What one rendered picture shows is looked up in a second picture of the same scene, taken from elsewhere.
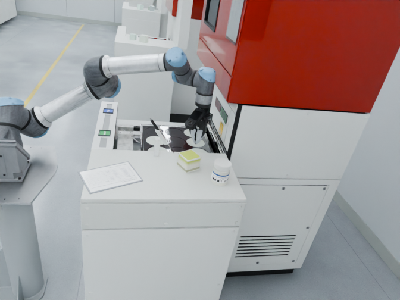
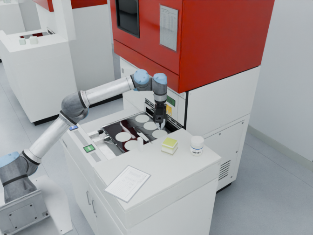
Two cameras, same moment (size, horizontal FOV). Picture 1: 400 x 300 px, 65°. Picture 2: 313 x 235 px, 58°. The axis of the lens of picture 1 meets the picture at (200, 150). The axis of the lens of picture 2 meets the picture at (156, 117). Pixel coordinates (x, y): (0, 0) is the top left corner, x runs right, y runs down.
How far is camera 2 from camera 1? 61 cm
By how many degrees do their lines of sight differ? 17
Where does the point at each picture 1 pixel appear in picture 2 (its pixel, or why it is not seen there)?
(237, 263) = not seen: hidden behind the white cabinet
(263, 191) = (208, 141)
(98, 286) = not seen: outside the picture
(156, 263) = (173, 225)
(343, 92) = (245, 58)
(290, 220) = (226, 152)
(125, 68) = (103, 97)
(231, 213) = (214, 170)
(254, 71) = (192, 66)
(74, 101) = (58, 134)
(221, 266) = (210, 205)
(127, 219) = (154, 207)
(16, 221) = not seen: outside the picture
